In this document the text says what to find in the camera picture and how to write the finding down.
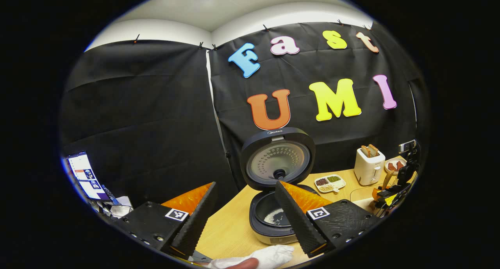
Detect white toaster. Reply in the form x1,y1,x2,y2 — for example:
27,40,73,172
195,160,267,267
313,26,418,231
354,145,386,186

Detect computer monitor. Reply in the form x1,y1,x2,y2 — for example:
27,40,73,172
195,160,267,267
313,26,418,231
64,151,114,202

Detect wooden spoon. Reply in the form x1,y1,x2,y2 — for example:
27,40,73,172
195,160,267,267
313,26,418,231
382,169,396,190

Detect dark grey rice cooker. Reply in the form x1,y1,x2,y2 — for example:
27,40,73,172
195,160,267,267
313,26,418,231
240,127,319,245

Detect white rice grains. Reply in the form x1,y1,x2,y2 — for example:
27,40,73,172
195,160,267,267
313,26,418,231
264,208,286,226

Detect white divided dish of beans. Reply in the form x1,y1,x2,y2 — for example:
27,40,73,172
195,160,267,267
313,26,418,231
314,174,346,194

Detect round beige plate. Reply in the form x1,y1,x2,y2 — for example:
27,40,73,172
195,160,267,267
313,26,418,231
385,158,407,175

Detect white crumpled cloth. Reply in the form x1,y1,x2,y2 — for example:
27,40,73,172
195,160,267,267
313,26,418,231
206,244,294,269

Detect white paper pile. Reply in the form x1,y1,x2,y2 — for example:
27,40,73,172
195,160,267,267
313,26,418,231
100,196,134,219

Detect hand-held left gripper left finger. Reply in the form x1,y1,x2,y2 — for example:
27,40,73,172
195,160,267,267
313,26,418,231
113,182,218,260

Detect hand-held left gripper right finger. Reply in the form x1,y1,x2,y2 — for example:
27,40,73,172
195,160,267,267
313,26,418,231
275,180,385,258

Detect black backdrop cloth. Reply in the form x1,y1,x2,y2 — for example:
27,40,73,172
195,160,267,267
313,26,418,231
59,21,430,219

